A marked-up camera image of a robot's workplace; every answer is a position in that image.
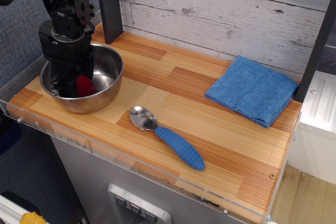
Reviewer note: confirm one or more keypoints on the yellow black object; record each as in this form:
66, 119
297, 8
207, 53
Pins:
32, 218

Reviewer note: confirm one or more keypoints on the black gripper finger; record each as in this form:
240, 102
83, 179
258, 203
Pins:
87, 63
65, 89

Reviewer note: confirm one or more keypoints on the dark grey post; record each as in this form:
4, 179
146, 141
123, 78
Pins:
317, 51
111, 19

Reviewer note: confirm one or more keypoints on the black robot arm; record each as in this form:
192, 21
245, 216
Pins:
69, 17

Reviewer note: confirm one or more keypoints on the dark grey left post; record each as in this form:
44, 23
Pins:
111, 19

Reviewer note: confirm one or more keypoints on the folded blue rag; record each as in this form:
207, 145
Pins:
254, 91

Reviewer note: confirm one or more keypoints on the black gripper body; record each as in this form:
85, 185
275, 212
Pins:
64, 53

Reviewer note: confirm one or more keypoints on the stainless steel bowl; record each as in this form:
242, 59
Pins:
107, 77

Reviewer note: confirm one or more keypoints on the white side cabinet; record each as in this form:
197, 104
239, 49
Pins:
312, 150

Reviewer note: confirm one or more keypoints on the stainless steel cabinet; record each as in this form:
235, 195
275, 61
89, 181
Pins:
91, 172

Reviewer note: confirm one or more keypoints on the red toy strawberry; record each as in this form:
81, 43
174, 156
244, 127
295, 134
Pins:
85, 86

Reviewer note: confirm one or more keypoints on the silver button control panel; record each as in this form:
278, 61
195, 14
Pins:
130, 208

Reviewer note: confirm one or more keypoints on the clear acrylic guard rail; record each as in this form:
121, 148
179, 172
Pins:
243, 160

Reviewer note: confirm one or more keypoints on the blue handled metal spoon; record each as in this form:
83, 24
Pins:
145, 120

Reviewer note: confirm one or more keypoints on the dark grey right post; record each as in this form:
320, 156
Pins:
317, 51

